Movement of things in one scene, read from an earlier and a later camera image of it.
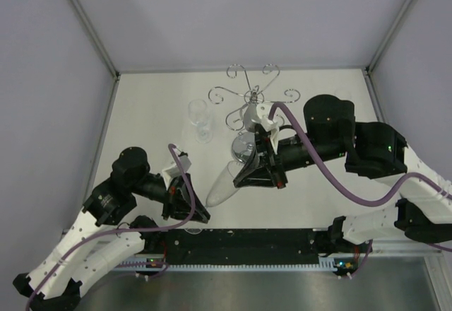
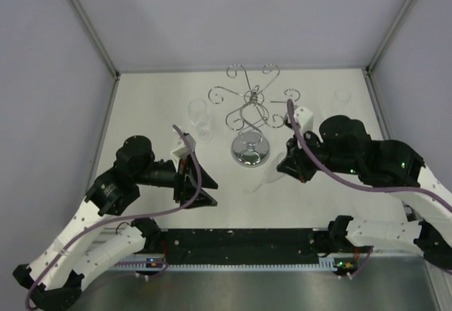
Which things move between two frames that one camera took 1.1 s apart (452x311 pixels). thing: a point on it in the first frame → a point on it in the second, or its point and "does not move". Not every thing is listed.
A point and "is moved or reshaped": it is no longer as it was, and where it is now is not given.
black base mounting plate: [245, 243] does not move
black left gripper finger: [200, 213] → [207, 180]
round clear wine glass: [199, 116] does not move
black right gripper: [266, 168] → [294, 165]
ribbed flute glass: [223, 186] is moved or reshaped
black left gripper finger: [181, 211] → [203, 199]
